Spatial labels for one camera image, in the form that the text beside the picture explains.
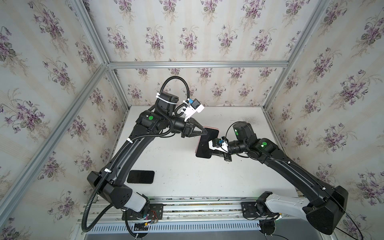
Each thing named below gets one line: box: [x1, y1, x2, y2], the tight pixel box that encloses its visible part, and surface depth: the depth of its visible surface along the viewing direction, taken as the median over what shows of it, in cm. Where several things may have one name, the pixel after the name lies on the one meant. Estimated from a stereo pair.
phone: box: [195, 126, 220, 159], surface depth 60 cm
